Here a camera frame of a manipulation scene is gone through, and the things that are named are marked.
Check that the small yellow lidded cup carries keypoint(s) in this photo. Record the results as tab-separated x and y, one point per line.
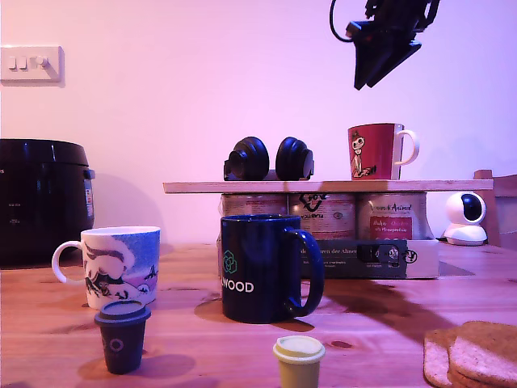
297	363

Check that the small dark lidded cup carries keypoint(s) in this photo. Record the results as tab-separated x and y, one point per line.
121	343

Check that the white security camera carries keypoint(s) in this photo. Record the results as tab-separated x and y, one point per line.
464	218

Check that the white wall light switch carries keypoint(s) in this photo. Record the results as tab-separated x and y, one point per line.
32	66

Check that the black headphones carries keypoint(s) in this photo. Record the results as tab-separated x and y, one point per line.
250	159

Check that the pet food can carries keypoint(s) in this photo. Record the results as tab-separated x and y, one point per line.
387	214
327	218
254	205

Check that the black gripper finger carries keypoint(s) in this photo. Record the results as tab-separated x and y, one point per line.
365	56
393	56

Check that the red cartoon mug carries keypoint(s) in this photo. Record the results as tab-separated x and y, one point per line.
371	153

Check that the white illustrated mug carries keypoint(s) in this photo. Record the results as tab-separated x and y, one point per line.
121	262

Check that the cork coaster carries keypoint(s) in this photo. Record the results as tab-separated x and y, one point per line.
464	380
484	347
435	359

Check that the cardboard can tray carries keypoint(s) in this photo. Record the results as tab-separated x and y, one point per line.
420	258

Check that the wooden shelf board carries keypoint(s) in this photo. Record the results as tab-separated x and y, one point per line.
282	187

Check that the navy Elwood mug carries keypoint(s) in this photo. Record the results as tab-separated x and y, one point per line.
254	262

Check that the black rice cooker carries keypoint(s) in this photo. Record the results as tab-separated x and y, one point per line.
40	202

